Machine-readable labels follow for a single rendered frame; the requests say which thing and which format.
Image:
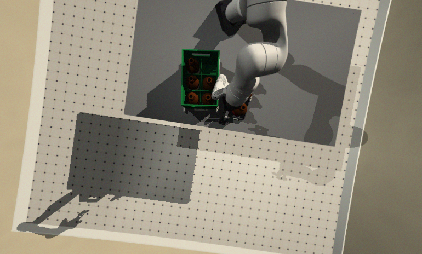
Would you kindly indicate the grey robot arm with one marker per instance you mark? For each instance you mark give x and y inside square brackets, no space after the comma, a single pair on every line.
[259,58]

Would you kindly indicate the brown bottle with red label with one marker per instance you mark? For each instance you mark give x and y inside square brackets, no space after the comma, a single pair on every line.
[207,99]
[241,111]

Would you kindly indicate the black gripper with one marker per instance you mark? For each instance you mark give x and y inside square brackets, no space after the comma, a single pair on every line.
[228,109]

